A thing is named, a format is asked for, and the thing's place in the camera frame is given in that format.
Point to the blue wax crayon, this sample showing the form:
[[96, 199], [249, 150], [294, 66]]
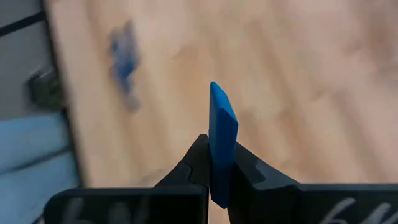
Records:
[[124, 65]]

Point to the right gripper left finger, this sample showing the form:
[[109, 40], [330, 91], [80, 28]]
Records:
[[186, 199]]

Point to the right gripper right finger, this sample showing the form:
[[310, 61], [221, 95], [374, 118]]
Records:
[[264, 199]]

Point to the blue eraser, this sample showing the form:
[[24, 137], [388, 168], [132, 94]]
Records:
[[222, 140]]

